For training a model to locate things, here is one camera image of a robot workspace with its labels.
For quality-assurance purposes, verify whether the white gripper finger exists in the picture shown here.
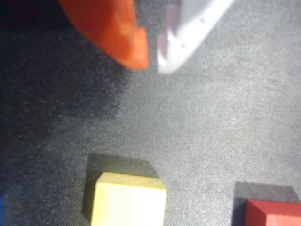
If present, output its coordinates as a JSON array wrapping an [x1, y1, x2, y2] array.
[[157, 0, 236, 75]]

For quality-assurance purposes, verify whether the yellow wooden cube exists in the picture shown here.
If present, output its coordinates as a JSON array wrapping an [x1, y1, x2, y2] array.
[[83, 171, 167, 226]]

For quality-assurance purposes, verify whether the black felt mat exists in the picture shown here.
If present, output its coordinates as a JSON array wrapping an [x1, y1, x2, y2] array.
[[0, 0, 301, 226]]

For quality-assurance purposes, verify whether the red wooden cube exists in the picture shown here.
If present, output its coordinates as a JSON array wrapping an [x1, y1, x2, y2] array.
[[232, 199, 301, 226]]

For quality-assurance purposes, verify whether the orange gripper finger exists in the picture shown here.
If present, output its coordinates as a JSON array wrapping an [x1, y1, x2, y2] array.
[[57, 0, 150, 70]]

